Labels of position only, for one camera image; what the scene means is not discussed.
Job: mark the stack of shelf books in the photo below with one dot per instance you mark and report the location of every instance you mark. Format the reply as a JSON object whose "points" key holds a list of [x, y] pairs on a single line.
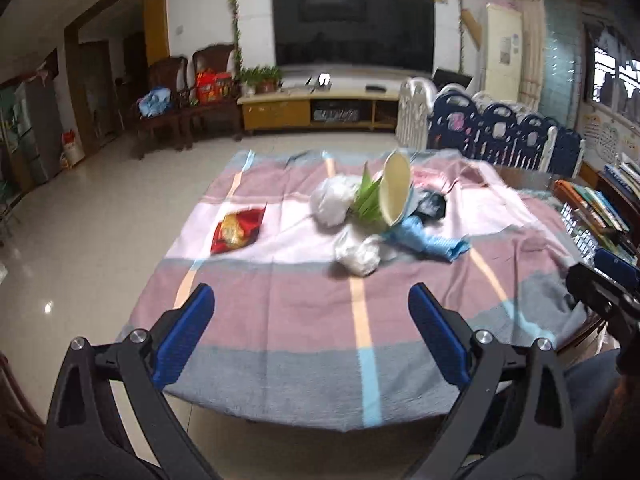
{"points": [[625, 175]]}

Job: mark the barred window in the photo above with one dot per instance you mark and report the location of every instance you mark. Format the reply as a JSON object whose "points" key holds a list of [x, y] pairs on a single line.
{"points": [[617, 72]]}

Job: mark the red snack packet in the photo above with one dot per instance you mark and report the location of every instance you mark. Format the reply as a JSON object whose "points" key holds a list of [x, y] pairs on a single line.
{"points": [[235, 230]]}

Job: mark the green ivy garland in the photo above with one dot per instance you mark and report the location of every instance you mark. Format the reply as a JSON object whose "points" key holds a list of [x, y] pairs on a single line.
{"points": [[235, 15], [462, 35]]}

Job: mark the black monitor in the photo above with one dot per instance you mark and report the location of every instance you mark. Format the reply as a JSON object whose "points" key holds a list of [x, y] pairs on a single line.
{"points": [[452, 79]]}

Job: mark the white standing air conditioner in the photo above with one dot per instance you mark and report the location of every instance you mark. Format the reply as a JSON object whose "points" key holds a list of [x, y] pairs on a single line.
{"points": [[502, 50]]}

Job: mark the black audio receiver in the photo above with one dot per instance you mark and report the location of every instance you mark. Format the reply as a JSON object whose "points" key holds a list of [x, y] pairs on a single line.
{"points": [[335, 115]]}

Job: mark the person's leg in jeans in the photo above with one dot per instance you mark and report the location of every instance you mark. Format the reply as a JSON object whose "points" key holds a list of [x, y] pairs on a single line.
{"points": [[587, 395]]}

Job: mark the blue cloth bundle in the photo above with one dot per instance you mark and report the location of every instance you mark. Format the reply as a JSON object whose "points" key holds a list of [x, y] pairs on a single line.
{"points": [[155, 101]]}

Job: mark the slanted wooden wall shelf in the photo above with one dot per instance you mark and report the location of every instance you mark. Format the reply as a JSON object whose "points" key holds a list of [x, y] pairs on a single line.
{"points": [[471, 27]]}

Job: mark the green leafy vegetable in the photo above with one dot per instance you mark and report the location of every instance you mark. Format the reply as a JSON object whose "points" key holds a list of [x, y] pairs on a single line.
{"points": [[367, 200]]}

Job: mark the row of picture books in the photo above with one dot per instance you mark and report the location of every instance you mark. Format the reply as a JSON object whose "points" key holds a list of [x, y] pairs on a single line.
{"points": [[590, 205]]}

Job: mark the person's right forearm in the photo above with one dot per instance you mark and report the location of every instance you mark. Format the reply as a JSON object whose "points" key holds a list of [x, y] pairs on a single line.
{"points": [[625, 420]]}

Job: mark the light blue cloth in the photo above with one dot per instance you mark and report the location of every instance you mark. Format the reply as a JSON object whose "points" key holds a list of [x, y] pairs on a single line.
{"points": [[425, 241]]}

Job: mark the black set-top box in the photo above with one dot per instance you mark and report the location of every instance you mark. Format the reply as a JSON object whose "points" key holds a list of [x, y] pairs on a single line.
{"points": [[376, 87]]}

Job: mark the white plastic bag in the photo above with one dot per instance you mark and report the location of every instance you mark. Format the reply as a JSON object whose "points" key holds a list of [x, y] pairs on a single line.
{"points": [[357, 257], [332, 200]]}

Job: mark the plaid pink grey cloth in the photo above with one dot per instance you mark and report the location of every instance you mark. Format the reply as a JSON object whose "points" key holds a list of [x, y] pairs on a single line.
{"points": [[300, 310]]}

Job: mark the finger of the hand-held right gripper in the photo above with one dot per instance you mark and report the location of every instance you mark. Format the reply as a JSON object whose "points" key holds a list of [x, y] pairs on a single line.
{"points": [[617, 262], [597, 287]]}

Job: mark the beige curtain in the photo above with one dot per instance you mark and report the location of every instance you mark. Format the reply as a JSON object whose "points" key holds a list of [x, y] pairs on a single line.
{"points": [[529, 40]]}

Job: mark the black plastic bag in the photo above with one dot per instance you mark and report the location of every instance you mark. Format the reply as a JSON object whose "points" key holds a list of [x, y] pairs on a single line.
{"points": [[431, 205]]}

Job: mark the pink plastic bag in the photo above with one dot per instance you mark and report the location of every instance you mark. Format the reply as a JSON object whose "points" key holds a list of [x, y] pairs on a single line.
{"points": [[430, 177]]}

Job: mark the green potted plant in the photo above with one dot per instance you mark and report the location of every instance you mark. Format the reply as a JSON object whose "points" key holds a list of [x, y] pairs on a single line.
{"points": [[260, 79]]}

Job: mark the white sack with red top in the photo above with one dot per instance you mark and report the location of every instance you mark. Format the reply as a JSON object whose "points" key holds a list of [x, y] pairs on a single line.
{"points": [[73, 149]]}

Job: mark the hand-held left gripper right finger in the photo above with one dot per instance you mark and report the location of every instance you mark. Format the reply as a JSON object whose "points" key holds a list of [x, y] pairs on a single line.
{"points": [[440, 340]]}

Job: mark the navy and white play fence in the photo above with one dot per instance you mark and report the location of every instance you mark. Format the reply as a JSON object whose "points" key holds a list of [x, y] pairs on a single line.
{"points": [[500, 130]]}

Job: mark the small desk clock stand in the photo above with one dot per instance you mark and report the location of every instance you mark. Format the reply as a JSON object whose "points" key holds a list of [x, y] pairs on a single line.
{"points": [[325, 81]]}

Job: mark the white wall chart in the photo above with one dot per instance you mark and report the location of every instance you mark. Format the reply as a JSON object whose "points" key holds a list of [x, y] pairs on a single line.
{"points": [[607, 132]]}

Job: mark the black flat television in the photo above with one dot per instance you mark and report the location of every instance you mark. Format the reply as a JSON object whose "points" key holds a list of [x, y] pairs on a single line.
{"points": [[352, 25]]}

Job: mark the grey refrigerator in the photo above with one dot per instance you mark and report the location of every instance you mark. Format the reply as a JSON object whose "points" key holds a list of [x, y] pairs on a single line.
{"points": [[37, 130]]}

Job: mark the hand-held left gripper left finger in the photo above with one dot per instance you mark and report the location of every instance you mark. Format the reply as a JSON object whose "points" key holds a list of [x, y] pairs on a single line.
{"points": [[187, 330]]}

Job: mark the red gift box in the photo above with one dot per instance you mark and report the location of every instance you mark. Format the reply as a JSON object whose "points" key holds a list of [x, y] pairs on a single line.
{"points": [[214, 87]]}

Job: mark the carved wooden chair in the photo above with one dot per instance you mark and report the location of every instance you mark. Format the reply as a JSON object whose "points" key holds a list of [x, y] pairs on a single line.
{"points": [[162, 75], [212, 67], [15, 415]]}

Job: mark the white paper cup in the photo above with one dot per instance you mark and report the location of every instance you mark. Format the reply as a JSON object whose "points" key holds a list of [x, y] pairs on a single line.
{"points": [[395, 190]]}

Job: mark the yellow wooden television cabinet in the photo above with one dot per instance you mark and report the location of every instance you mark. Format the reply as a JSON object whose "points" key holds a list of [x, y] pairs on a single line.
{"points": [[275, 112]]}

